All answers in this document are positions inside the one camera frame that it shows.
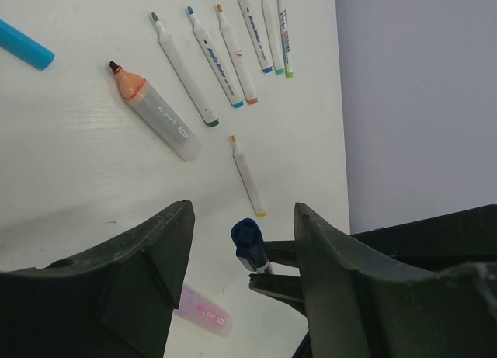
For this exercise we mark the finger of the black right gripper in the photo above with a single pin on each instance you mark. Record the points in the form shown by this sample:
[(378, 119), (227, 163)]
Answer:
[(283, 288), (282, 252)]

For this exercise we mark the peach marker pen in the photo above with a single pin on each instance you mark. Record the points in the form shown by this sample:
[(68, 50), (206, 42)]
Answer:
[(237, 57)]

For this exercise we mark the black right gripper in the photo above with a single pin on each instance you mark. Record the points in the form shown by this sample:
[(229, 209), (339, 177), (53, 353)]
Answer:
[(427, 233)]

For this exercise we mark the lime green marker pen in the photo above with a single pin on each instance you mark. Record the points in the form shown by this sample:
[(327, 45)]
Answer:
[(285, 38)]

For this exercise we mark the sky blue marker pen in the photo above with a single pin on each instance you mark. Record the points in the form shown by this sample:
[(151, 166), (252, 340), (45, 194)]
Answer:
[(211, 52)]

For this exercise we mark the light blue marker pen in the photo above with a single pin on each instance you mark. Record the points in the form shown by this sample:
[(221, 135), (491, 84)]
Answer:
[(253, 31)]

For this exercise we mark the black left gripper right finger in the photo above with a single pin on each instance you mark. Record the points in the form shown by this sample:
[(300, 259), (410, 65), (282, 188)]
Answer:
[(388, 296)]

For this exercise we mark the sky blue pen cap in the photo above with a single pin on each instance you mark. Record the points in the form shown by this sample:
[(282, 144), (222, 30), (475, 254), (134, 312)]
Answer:
[(25, 48)]

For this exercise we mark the yellow marker pen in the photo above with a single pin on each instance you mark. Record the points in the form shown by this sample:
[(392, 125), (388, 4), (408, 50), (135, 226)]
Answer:
[(247, 178)]

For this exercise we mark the navy blue marker pen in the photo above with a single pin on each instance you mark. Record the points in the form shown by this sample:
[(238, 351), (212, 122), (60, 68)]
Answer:
[(250, 247)]

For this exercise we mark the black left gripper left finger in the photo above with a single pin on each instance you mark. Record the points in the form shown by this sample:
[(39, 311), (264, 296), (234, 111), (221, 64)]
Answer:
[(115, 299)]

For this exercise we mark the orange cap highlighter pen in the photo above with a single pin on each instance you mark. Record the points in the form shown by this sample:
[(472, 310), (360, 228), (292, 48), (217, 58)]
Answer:
[(141, 96)]

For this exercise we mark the teal marker pen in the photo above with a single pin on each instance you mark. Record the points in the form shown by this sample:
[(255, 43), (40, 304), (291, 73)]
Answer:
[(273, 36)]

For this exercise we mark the pink highlighter pen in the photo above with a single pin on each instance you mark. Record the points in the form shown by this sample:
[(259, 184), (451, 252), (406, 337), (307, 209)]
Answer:
[(203, 313)]

